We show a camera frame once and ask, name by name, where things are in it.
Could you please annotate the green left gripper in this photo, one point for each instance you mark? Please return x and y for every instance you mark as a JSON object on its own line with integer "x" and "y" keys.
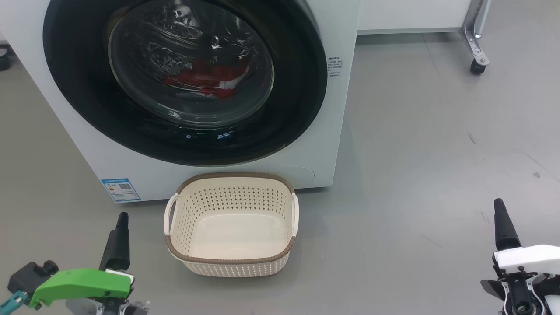
{"x": 83, "y": 284}

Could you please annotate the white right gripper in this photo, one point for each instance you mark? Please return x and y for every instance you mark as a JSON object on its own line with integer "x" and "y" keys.
{"x": 533, "y": 258}

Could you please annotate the red jersey white trim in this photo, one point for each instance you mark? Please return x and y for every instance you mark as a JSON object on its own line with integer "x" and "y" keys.
{"x": 232, "y": 70}

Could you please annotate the washing machine glass door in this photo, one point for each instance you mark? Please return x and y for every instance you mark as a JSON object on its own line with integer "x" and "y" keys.
{"x": 299, "y": 87}

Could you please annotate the cream perforated basket brown rim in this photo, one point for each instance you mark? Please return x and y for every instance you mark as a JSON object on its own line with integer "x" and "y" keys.
{"x": 232, "y": 232}

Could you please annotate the white front-load washing machine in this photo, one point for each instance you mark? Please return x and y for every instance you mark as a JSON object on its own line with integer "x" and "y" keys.
{"x": 343, "y": 113}

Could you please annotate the stainless steel washer drum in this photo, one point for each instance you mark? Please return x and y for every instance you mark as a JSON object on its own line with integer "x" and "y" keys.
{"x": 175, "y": 39}

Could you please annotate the blue energy label sticker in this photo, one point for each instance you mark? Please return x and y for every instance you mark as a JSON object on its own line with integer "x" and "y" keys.
{"x": 120, "y": 189}

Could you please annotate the black caster wheel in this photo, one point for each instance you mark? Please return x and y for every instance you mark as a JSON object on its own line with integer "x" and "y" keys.
{"x": 3, "y": 59}
{"x": 477, "y": 68}

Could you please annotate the white partition panel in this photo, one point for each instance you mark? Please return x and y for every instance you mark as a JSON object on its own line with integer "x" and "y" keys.
{"x": 411, "y": 15}

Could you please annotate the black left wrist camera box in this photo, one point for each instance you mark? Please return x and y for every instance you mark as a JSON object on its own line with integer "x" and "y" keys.
{"x": 28, "y": 275}

